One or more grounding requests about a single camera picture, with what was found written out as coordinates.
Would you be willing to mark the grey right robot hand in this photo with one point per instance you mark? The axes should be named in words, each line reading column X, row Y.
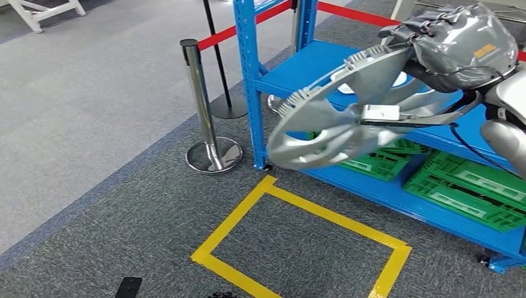
column 460, row 49

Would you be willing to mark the silver wheel hubcap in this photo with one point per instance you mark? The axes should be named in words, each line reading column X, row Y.
column 312, row 119

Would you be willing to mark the white plastic car part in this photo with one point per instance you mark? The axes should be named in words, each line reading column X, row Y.
column 345, row 88

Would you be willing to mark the blue metal shelf rack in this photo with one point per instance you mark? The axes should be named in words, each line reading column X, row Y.
column 246, row 82

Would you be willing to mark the red barrier belt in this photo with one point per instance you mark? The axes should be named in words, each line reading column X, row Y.
column 357, row 14
column 218, row 36

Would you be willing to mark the black flat block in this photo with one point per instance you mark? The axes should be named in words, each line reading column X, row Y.
column 128, row 288

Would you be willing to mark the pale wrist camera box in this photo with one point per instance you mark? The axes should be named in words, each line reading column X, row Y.
column 380, row 113

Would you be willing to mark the chrome stanchion post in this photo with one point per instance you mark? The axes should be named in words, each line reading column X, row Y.
column 294, row 41
column 196, row 82

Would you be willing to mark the black stanchion post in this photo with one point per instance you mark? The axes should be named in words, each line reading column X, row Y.
column 228, row 109

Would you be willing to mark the white table frame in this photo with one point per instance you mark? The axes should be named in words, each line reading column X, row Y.
column 28, row 16

